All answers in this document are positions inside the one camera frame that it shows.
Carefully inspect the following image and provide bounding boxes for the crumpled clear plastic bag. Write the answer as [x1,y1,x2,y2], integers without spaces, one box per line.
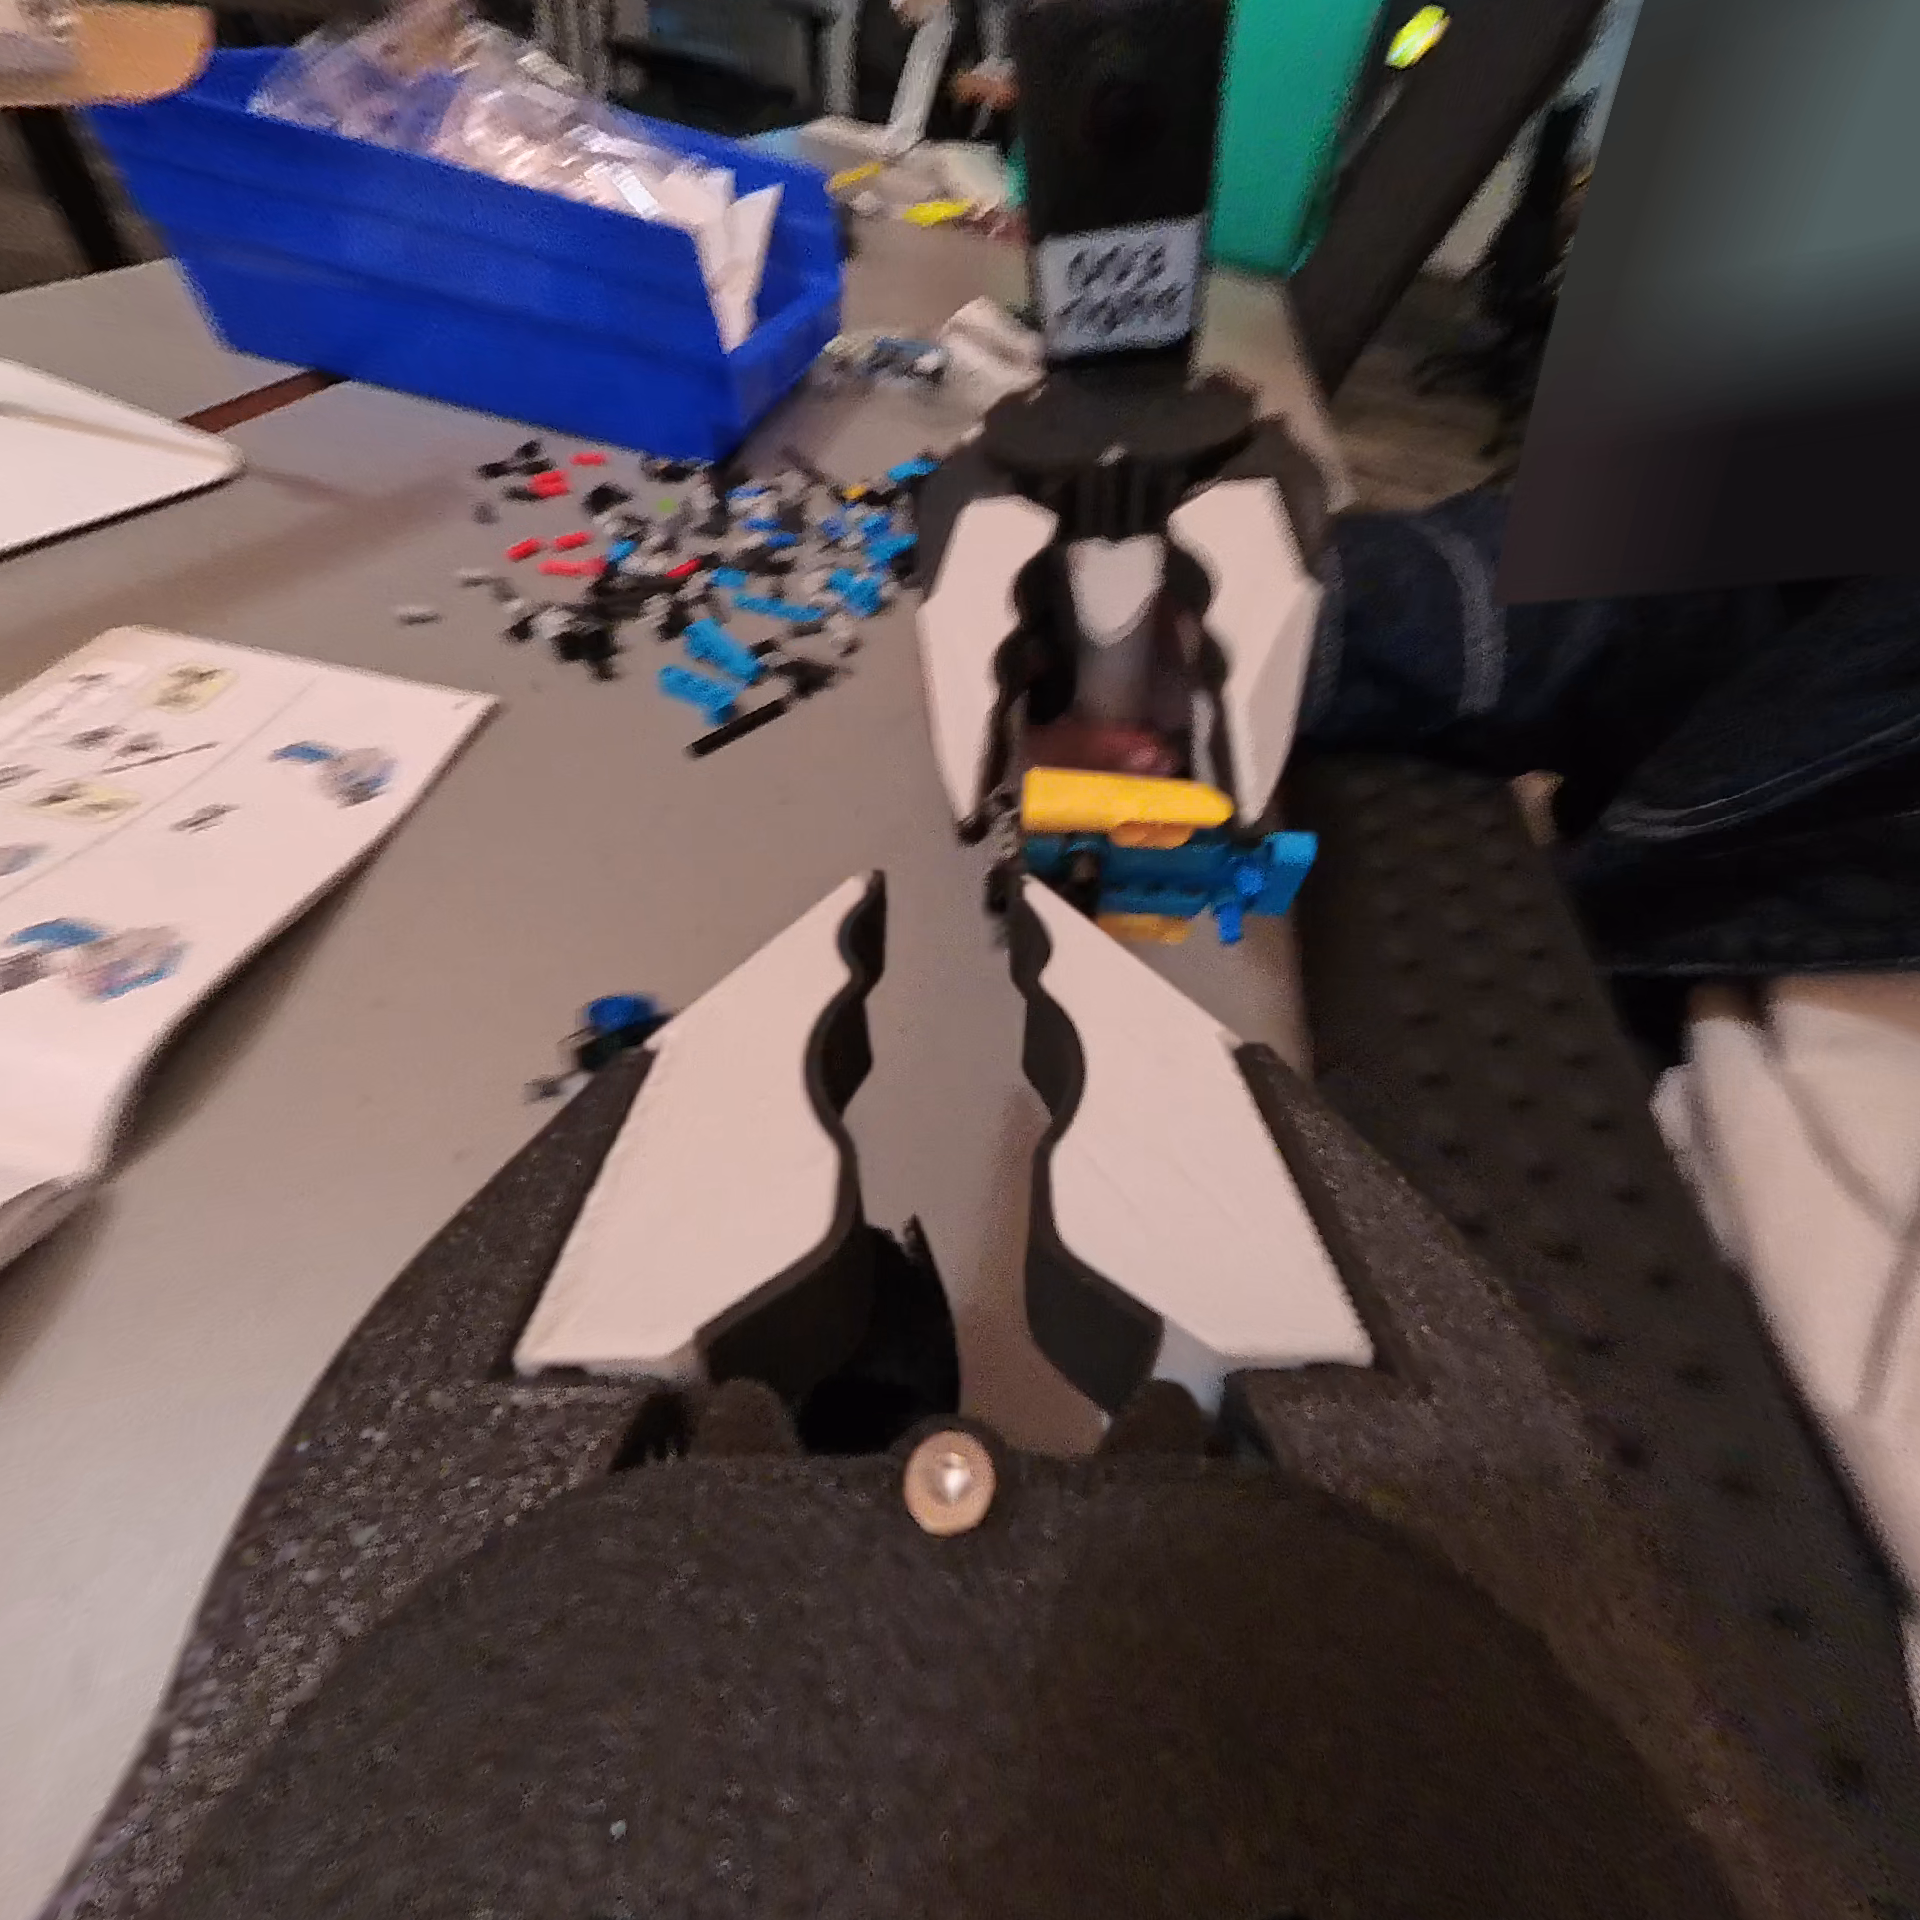
[842,288,1042,398]

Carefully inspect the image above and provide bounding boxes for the person's light trousers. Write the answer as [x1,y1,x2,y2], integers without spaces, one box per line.
[1648,977,1920,1682]

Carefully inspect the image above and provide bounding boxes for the pile of loose small bricks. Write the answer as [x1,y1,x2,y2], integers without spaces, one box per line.
[395,439,930,759]

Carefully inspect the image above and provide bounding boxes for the person's right hand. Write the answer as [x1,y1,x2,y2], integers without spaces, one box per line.
[1030,619,1220,781]

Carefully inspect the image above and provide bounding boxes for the blue storage bin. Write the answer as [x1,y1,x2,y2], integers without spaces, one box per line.
[92,45,852,469]

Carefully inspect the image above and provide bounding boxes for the teal plastic bin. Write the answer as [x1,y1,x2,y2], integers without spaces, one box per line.
[1203,0,1397,288]

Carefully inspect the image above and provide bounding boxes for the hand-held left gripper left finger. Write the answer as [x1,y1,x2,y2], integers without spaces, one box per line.
[516,872,891,1379]

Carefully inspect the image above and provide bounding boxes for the black tilted board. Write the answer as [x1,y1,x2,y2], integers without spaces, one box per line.
[1286,0,1602,390]

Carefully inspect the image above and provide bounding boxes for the clear plastic parts bag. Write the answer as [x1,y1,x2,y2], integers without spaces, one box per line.
[254,15,779,254]

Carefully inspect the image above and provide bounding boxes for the black grey gear assembly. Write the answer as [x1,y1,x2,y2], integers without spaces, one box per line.
[528,992,668,1100]

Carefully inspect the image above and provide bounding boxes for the grey desk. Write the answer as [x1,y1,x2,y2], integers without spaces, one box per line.
[0,174,1350,1920]

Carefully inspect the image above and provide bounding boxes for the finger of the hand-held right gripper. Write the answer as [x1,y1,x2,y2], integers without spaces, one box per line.
[1168,481,1328,824]
[914,481,1066,843]

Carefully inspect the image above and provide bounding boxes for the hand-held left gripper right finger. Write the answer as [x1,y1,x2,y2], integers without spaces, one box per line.
[1004,875,1370,1372]

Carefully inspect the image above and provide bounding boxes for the open instruction booklet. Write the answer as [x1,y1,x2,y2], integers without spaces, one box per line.
[0,624,496,1280]

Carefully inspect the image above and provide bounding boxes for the blue yellow brick assembly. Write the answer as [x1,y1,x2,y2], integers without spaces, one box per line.
[1018,765,1315,945]

